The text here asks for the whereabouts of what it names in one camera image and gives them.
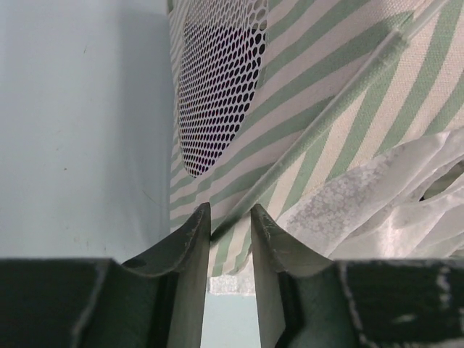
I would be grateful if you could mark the thin white tent pole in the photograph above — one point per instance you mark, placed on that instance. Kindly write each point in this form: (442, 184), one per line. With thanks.
(382, 57)

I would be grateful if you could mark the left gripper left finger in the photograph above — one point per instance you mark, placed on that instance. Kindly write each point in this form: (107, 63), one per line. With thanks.
(155, 299)

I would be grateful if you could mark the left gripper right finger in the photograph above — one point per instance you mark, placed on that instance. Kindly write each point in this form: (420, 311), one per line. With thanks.
(307, 300)

